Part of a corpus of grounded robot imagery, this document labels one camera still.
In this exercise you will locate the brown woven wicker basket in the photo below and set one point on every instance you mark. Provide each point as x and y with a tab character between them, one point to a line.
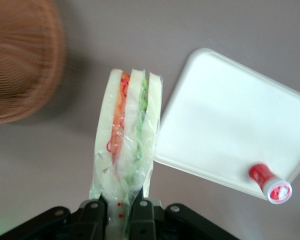
20	62

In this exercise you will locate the white plastic tray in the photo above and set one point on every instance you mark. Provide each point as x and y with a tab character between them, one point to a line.
227	120

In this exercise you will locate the plastic-wrapped sandwich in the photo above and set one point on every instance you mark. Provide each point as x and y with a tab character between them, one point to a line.
130	130

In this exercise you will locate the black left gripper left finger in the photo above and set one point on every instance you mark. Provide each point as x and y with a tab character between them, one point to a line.
92	220

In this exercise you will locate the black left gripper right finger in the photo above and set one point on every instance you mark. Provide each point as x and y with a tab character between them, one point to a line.
142	220

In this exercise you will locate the small red white bottle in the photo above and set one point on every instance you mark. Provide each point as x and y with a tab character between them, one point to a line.
267	180

